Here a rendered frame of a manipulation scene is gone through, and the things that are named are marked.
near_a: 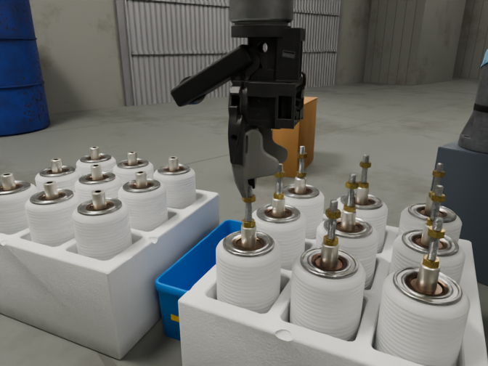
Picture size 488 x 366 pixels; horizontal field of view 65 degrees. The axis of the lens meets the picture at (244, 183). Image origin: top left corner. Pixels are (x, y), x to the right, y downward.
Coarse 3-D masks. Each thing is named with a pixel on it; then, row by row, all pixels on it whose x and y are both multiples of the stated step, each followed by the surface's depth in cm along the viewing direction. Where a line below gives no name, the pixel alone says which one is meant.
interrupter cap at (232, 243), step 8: (232, 232) 58; (240, 232) 59; (256, 232) 59; (224, 240) 56; (232, 240) 56; (240, 240) 57; (256, 240) 57; (264, 240) 56; (272, 240) 56; (224, 248) 54; (232, 248) 54; (240, 248) 54; (248, 248) 55; (256, 248) 54; (264, 248) 54; (272, 248) 54; (240, 256) 52; (248, 256) 52; (256, 256) 52
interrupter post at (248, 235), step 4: (244, 228) 54; (248, 228) 54; (252, 228) 54; (244, 232) 54; (248, 232) 54; (252, 232) 54; (244, 236) 54; (248, 236) 54; (252, 236) 54; (244, 240) 55; (248, 240) 54; (252, 240) 55; (244, 244) 55; (248, 244) 55; (252, 244) 55
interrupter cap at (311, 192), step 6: (288, 186) 78; (294, 186) 78; (306, 186) 78; (312, 186) 78; (288, 192) 74; (294, 192) 75; (306, 192) 75; (312, 192) 74; (318, 192) 74; (300, 198) 72; (306, 198) 72
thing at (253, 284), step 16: (224, 256) 53; (272, 256) 53; (224, 272) 53; (240, 272) 52; (256, 272) 52; (272, 272) 53; (224, 288) 55; (240, 288) 53; (256, 288) 53; (272, 288) 55; (240, 304) 54; (256, 304) 54; (272, 304) 56
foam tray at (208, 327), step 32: (384, 256) 66; (192, 288) 58; (288, 288) 57; (192, 320) 55; (224, 320) 52; (256, 320) 51; (288, 320) 56; (480, 320) 51; (192, 352) 57; (224, 352) 54; (256, 352) 51; (288, 352) 49; (320, 352) 46; (352, 352) 45; (480, 352) 45
